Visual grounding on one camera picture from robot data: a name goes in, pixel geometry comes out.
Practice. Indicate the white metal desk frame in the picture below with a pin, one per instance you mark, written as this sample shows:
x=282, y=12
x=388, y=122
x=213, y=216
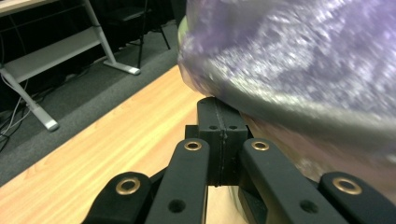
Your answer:
x=53, y=59

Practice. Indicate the green plastic bucket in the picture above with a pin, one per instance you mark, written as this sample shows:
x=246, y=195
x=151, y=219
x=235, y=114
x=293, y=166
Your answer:
x=311, y=116

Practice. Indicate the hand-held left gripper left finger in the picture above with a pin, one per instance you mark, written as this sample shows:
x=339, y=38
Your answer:
x=210, y=137

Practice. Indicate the black chair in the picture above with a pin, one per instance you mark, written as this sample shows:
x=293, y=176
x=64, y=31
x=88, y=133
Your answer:
x=140, y=18

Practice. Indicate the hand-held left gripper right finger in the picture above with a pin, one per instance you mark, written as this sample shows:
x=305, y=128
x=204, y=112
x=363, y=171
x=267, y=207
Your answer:
x=232, y=137

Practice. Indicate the purple plastic bag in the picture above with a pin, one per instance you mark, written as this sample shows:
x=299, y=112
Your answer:
x=280, y=46

